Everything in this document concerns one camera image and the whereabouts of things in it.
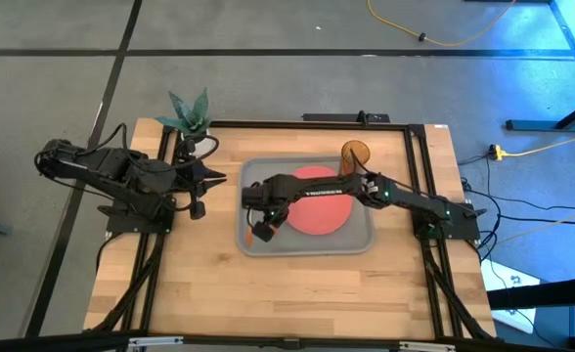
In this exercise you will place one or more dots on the grey plastic tray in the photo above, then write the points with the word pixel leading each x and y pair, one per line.
pixel 361 239

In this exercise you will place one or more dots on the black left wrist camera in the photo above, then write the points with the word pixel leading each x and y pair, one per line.
pixel 198 210

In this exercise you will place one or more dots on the dark metal table base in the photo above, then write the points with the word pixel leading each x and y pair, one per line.
pixel 537 125

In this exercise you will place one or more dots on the white paper sheet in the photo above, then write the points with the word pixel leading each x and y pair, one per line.
pixel 510 283

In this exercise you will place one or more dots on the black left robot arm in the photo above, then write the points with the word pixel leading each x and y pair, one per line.
pixel 111 171

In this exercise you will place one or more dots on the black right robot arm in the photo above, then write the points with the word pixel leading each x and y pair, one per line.
pixel 326 188

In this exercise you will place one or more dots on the black bar device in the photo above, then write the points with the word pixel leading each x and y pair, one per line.
pixel 336 117

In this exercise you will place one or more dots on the red round plate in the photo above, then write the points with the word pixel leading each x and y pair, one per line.
pixel 322 220

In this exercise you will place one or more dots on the green snake plant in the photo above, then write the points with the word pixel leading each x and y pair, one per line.
pixel 190 115

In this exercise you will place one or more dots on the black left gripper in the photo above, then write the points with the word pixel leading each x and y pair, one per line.
pixel 189 178

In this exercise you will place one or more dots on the silver metal bracket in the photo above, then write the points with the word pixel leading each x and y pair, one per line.
pixel 427 346
pixel 155 341

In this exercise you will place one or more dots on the black desk edge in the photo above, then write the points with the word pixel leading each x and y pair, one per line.
pixel 542 295

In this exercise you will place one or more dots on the black aluminium table frame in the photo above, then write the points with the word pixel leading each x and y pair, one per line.
pixel 317 125

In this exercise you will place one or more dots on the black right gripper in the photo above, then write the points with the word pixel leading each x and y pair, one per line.
pixel 260 195

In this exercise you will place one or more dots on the white round plant pot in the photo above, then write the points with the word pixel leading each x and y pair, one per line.
pixel 202 146

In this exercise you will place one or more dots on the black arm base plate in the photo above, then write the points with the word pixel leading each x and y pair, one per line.
pixel 121 225
pixel 458 232

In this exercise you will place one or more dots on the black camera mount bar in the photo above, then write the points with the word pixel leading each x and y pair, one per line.
pixel 48 343

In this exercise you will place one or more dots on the amber faceted plastic cup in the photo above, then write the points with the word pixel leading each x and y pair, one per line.
pixel 353 151

